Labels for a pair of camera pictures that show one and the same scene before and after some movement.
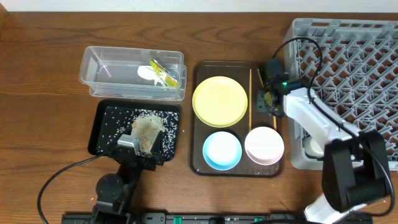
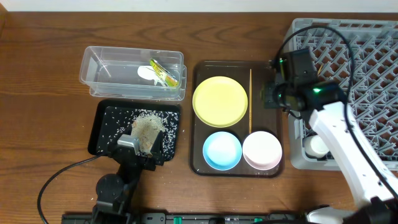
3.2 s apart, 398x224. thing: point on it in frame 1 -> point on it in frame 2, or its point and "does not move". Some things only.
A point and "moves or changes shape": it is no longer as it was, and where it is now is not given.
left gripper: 137,154 does not move
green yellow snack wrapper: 170,80 does not move
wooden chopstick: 273,117 moves or changes shape
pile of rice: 147,127 does not move
